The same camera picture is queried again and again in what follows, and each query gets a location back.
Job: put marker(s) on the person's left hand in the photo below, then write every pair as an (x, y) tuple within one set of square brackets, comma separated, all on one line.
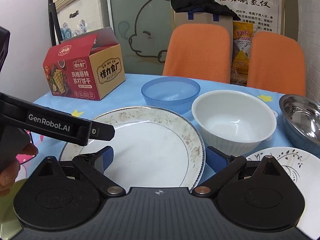
[(10, 173)]

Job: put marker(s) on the black cloth on bag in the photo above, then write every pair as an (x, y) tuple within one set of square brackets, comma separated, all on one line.
[(203, 6)]

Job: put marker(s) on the left orange chair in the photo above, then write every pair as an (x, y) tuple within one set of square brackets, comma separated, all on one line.
[(199, 51)]

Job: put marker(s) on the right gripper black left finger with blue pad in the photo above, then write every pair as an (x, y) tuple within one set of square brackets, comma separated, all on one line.
[(92, 167)]

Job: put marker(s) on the wall poster chinese text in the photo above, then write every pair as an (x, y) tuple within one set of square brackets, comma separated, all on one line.
[(266, 15)]

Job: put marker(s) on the stainless steel bowl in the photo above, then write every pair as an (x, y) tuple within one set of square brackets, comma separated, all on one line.
[(301, 122)]

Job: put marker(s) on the yellow snack bag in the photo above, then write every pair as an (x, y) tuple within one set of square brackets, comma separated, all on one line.
[(242, 39)]

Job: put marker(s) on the red cracker cardboard box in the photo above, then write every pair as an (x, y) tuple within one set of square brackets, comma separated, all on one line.
[(88, 66)]

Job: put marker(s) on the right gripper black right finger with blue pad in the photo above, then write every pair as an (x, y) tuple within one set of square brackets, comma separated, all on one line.
[(226, 168)]

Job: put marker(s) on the right orange chair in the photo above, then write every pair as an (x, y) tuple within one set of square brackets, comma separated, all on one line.
[(276, 64)]

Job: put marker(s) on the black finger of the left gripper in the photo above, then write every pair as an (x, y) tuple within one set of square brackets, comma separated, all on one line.
[(101, 131)]

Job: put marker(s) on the orange chair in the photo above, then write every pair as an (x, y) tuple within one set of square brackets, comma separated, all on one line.
[(276, 64), (199, 51)]

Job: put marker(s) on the large floral rim plate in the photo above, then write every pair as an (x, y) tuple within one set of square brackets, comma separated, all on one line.
[(153, 147)]

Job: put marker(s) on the brown paper bag blue handles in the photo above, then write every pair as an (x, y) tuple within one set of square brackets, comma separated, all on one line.
[(225, 21)]

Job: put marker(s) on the white plate black vine pattern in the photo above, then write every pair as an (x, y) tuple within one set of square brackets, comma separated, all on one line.
[(303, 168)]

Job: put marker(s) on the blue plastic bowl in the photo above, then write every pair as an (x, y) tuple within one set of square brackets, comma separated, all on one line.
[(173, 93)]

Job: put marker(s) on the white ceramic bowl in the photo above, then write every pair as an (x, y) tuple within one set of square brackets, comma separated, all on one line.
[(233, 122)]

